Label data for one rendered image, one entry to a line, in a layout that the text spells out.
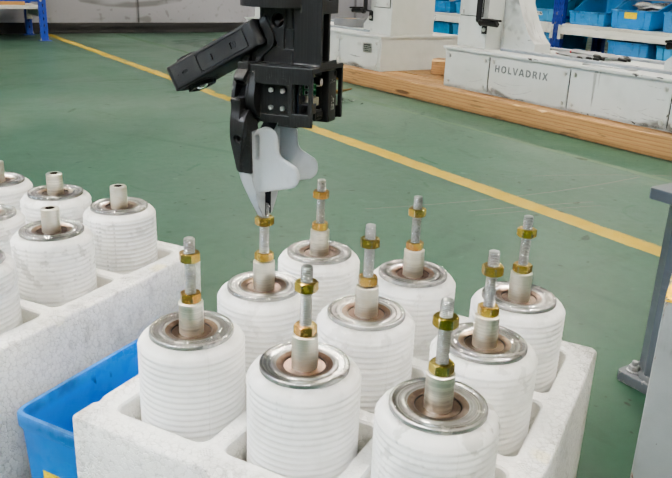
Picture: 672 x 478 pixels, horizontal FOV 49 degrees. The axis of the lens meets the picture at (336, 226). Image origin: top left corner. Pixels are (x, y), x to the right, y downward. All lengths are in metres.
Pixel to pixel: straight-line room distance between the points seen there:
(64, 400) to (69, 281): 0.14
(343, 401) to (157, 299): 0.47
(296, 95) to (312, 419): 0.28
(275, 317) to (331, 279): 0.12
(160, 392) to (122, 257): 0.38
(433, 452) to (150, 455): 0.25
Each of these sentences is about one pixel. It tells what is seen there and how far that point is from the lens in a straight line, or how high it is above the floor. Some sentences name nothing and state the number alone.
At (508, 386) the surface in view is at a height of 0.24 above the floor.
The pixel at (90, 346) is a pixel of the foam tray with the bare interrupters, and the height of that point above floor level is 0.13.
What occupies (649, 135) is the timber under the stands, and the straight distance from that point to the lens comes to 2.82.
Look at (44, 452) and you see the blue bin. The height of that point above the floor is 0.08.
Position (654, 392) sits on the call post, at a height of 0.23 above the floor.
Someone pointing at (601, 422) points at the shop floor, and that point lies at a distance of 1.09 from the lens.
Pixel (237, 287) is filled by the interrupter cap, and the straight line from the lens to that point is 0.76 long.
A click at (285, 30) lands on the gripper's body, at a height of 0.51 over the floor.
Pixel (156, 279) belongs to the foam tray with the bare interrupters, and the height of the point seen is 0.17.
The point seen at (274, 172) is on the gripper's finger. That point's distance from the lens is 0.70.
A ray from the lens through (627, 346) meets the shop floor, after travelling 1.32.
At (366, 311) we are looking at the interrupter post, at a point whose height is 0.26.
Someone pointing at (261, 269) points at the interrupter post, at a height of 0.27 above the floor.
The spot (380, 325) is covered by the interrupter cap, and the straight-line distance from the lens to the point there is 0.69.
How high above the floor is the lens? 0.56
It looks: 19 degrees down
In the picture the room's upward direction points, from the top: 2 degrees clockwise
